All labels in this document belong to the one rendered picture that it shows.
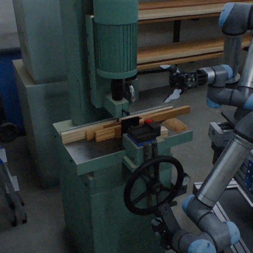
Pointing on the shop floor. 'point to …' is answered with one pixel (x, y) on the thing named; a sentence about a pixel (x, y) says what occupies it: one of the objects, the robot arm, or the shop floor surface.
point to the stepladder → (9, 185)
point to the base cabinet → (107, 214)
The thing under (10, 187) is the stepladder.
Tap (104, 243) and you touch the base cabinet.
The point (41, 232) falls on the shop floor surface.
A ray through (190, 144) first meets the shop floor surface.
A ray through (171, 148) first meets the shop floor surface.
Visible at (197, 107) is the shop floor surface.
